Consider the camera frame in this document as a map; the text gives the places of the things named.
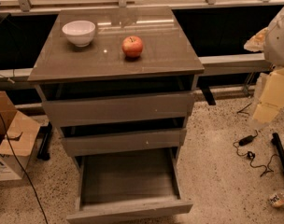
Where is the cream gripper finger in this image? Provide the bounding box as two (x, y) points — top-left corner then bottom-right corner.
(244, 27), (268, 52)
(248, 67), (284, 130)

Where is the black cable left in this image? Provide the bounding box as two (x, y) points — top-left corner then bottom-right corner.
(0, 100), (50, 224)

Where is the black stand foot left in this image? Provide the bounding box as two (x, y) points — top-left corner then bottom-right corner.
(36, 122), (52, 161)

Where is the brown cardboard box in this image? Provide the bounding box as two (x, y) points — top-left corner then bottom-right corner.
(0, 91), (40, 181)

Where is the plastic drink bottle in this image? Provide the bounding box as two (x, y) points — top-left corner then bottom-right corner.
(269, 189), (284, 208)

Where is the grey top drawer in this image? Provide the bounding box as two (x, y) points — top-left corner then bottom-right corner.
(42, 92), (194, 127)

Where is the white ceramic bowl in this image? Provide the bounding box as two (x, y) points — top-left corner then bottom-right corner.
(62, 21), (96, 47)

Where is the grey open bottom drawer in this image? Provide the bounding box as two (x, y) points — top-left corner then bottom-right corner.
(66, 148), (192, 224)

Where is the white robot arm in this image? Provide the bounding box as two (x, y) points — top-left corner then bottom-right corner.
(244, 7), (284, 130)

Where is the black power adapter cable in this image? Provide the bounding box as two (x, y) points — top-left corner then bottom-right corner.
(232, 102), (278, 178)

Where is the grey middle drawer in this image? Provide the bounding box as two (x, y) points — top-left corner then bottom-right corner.
(62, 128), (187, 157)

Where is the grey drawer cabinet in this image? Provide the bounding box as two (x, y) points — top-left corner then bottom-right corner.
(27, 6), (206, 161)

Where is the black bar on floor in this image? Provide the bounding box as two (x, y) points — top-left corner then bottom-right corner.
(271, 133), (284, 171)

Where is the red apple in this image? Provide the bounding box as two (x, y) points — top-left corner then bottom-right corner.
(121, 35), (143, 58)

